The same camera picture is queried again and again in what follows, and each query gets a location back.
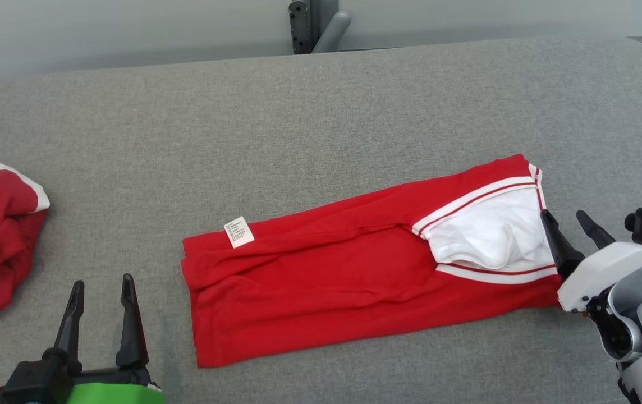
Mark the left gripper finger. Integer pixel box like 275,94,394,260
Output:
43,280,85,377
116,274,149,369

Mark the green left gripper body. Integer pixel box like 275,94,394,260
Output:
66,368,166,404

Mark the red jersey with white sleeves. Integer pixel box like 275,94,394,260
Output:
181,153,563,369

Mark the black hinge plate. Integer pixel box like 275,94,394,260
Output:
289,0,313,55

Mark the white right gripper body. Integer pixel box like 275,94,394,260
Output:
558,242,642,313

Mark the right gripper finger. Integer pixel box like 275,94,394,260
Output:
540,209,585,278
576,210,617,251

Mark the thick grey slanted tube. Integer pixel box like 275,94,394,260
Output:
313,10,352,54

